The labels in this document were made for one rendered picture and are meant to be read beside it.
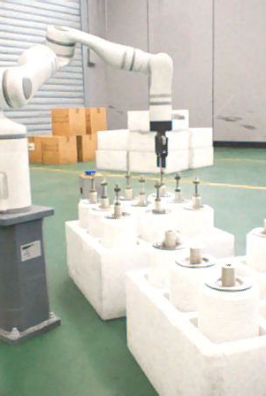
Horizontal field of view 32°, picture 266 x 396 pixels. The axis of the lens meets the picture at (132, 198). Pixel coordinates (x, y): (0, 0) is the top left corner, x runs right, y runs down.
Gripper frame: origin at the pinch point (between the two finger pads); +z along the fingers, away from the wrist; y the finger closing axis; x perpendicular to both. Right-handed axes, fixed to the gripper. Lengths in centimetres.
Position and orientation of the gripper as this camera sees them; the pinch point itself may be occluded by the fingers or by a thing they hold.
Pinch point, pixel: (161, 163)
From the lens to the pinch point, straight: 153.3
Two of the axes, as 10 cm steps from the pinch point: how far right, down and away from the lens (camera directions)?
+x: 10.0, -0.4, 0.8
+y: 0.9, 1.8, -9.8
